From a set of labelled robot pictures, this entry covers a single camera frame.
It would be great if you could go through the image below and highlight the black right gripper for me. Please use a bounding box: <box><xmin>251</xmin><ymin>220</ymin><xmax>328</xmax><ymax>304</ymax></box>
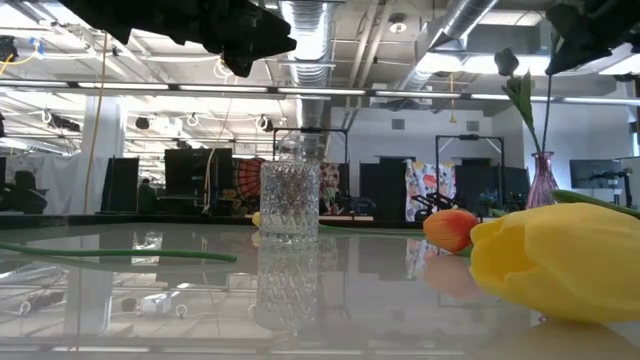
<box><xmin>545</xmin><ymin>0</ymin><xmax>640</xmax><ymax>76</ymax></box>

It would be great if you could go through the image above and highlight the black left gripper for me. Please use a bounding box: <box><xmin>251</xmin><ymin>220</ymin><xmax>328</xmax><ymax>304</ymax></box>
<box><xmin>57</xmin><ymin>0</ymin><xmax>299</xmax><ymax>79</ymax></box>

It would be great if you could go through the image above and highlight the large yellow tulip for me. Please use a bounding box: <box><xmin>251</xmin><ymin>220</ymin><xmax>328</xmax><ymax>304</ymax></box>
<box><xmin>468</xmin><ymin>188</ymin><xmax>640</xmax><ymax>324</ymax></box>

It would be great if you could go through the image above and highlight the orange tulip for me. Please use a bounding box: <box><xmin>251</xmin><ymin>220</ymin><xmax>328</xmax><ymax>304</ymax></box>
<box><xmin>422</xmin><ymin>208</ymin><xmax>480</xmax><ymax>257</ymax></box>

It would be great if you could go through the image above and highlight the clear cut glass vase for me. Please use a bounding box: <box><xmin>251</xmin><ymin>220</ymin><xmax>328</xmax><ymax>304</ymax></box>
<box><xmin>258</xmin><ymin>134</ymin><xmax>321</xmax><ymax>245</ymax></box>

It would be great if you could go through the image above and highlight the pink glass vase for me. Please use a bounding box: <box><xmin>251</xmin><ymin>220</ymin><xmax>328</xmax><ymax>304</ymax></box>
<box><xmin>526</xmin><ymin>151</ymin><xmax>560</xmax><ymax>210</ymax></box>

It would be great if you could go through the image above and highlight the long LED light bar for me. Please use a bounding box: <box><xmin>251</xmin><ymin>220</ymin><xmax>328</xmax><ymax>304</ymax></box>
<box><xmin>0</xmin><ymin>78</ymin><xmax>640</xmax><ymax>107</ymax></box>

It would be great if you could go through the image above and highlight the red mandala cloth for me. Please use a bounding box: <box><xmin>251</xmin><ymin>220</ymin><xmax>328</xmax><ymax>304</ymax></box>
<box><xmin>232</xmin><ymin>157</ymin><xmax>264</xmax><ymax>201</ymax></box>

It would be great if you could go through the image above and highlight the large black cabinet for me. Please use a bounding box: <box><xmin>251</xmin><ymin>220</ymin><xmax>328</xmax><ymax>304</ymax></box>
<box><xmin>164</xmin><ymin>148</ymin><xmax>234</xmax><ymax>216</ymax></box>

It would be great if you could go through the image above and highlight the dark monitor screen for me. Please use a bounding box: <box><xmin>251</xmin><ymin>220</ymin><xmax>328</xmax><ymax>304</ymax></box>
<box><xmin>569</xmin><ymin>158</ymin><xmax>625</xmax><ymax>190</ymax></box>

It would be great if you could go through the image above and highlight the round ceiling lamp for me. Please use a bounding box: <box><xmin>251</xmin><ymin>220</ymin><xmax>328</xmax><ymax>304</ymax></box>
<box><xmin>388</xmin><ymin>13</ymin><xmax>409</xmax><ymax>35</ymax></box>

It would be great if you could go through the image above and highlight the patterned colourful cloth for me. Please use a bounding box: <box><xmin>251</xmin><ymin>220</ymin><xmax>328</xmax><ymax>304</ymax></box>
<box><xmin>318</xmin><ymin>162</ymin><xmax>342</xmax><ymax>216</ymax></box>

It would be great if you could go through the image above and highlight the white square column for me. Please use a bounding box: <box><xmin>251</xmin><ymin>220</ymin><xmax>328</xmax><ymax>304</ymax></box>
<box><xmin>69</xmin><ymin>96</ymin><xmax>126</xmax><ymax>215</ymax></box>

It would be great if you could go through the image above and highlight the wide black divider panel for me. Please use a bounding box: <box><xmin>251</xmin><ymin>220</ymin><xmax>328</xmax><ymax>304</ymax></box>
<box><xmin>454</xmin><ymin>164</ymin><xmax>532</xmax><ymax>211</ymax></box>

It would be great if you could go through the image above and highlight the person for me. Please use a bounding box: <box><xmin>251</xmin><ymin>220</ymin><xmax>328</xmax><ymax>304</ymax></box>
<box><xmin>138</xmin><ymin>178</ymin><xmax>157</xmax><ymax>214</ymax></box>

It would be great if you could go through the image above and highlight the narrow black panel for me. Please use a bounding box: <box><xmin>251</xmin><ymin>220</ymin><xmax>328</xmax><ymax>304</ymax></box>
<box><xmin>101</xmin><ymin>157</ymin><xmax>140</xmax><ymax>214</ymax></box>

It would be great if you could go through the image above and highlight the white floral cloth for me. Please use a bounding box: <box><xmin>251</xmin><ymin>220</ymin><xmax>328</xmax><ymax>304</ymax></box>
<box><xmin>404</xmin><ymin>159</ymin><xmax>457</xmax><ymax>222</ymax></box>

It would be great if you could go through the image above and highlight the silver ribbed ventilation duct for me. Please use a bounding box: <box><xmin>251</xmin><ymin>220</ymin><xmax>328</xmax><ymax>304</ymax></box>
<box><xmin>279</xmin><ymin>0</ymin><xmax>334</xmax><ymax>151</ymax></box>

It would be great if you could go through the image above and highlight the black metal frame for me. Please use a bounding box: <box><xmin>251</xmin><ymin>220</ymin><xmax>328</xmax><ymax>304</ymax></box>
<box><xmin>272</xmin><ymin>127</ymin><xmax>350</xmax><ymax>214</ymax></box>
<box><xmin>434</xmin><ymin>133</ymin><xmax>505</xmax><ymax>221</ymax></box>

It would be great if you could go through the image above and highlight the silver slanted ventilation duct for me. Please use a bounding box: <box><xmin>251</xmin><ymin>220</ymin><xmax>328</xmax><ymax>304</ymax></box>
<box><xmin>397</xmin><ymin>0</ymin><xmax>501</xmax><ymax>94</ymax></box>

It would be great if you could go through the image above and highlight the short yellow hanging cord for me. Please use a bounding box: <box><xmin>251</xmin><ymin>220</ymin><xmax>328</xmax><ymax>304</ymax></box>
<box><xmin>448</xmin><ymin>72</ymin><xmax>457</xmax><ymax>124</ymax></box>

